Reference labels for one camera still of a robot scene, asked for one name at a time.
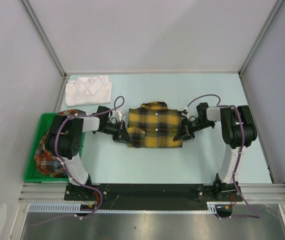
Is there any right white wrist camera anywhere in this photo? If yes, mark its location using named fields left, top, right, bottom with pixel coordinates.
left=181, top=106, right=191, bottom=119

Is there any white slotted cable duct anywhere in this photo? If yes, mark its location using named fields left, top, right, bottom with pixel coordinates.
left=28, top=202, right=217, bottom=215

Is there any green plastic bin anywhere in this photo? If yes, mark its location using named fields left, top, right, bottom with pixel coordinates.
left=23, top=112, right=86, bottom=183

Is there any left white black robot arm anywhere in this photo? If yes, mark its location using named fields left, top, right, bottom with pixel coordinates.
left=44, top=105, right=133, bottom=200

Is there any white folded shirt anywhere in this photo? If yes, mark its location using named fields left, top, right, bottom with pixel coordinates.
left=65, top=75, right=112, bottom=107

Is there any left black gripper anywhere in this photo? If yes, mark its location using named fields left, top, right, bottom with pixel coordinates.
left=99, top=119, right=133, bottom=144

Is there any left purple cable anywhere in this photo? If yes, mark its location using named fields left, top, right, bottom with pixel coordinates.
left=31, top=96, right=126, bottom=227

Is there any aluminium corner post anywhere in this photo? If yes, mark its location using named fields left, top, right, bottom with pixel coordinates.
left=238, top=0, right=285, bottom=76
left=19, top=0, right=68, bottom=79

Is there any aluminium front frame rail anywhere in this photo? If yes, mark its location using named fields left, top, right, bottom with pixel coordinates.
left=18, top=182, right=285, bottom=204

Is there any red plaid crumpled shirt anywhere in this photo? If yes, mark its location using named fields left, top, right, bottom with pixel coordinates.
left=33, top=109, right=85, bottom=179

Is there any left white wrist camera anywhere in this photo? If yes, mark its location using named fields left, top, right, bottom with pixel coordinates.
left=115, top=110, right=127, bottom=122

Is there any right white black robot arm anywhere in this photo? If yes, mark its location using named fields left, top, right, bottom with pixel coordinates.
left=173, top=102, right=258, bottom=202

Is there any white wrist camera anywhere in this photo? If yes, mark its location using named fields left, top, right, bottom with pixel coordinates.
left=115, top=110, right=127, bottom=122
left=181, top=106, right=191, bottom=119

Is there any left aluminium corner post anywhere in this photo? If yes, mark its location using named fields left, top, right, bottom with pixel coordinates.
left=19, top=0, right=68, bottom=79

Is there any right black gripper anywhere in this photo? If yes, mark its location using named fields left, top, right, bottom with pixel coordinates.
left=174, top=116, right=214, bottom=142

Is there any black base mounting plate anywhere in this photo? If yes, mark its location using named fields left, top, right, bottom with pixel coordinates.
left=64, top=183, right=243, bottom=211

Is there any right aluminium corner post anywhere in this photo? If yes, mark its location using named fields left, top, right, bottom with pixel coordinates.
left=238, top=0, right=285, bottom=76

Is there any yellow plaid long sleeve shirt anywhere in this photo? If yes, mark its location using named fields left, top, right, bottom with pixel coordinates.
left=127, top=101, right=183, bottom=149

